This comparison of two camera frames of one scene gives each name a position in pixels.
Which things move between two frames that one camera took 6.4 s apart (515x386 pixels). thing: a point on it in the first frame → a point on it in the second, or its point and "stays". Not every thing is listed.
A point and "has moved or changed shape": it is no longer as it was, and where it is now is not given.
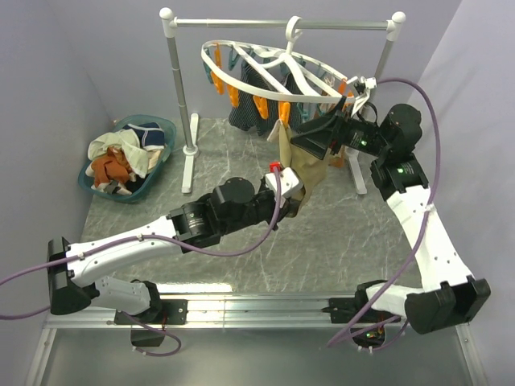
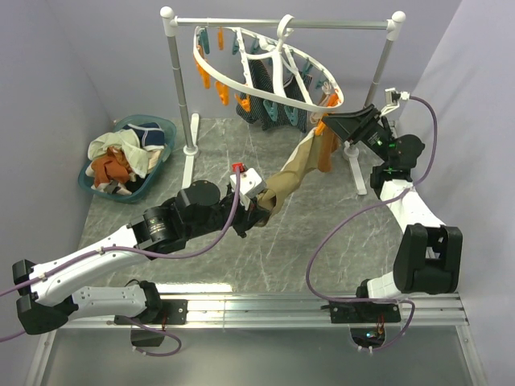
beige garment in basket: (153, 156) stays
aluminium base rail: (232, 313) stays
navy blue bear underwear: (152, 136) stays
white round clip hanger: (268, 75) has moved or changed shape
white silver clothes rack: (190, 121) stays
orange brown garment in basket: (111, 167) stays
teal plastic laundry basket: (170, 133) stays
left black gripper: (288, 206) → (250, 218)
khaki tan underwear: (306, 163) has moved or changed shape
